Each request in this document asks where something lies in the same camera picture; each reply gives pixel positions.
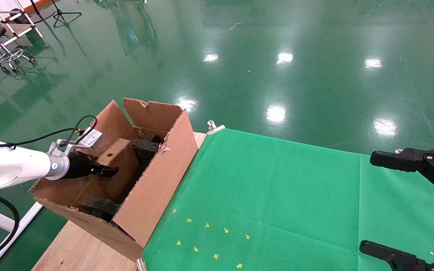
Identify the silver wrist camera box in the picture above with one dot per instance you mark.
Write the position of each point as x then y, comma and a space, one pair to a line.
90, 136

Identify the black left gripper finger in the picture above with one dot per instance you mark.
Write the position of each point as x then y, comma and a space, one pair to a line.
107, 171

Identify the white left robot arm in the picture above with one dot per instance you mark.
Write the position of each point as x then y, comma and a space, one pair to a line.
9, 165

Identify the large open cardboard carton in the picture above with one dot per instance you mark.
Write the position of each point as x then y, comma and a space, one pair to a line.
156, 188

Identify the green cloth mat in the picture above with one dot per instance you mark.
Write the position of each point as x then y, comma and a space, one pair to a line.
277, 195

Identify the black tripod microphone stand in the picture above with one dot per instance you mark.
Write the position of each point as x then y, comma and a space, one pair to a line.
66, 15

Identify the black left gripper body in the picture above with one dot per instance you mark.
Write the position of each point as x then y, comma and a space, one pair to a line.
81, 165

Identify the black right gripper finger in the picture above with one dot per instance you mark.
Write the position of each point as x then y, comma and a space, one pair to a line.
401, 259
428, 162

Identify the white tube frame table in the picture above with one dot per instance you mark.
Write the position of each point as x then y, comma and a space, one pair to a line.
13, 32

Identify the black curved pole stand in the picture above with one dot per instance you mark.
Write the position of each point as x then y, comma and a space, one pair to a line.
32, 15

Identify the black foam block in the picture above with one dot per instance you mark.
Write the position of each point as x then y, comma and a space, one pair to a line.
145, 146
100, 207

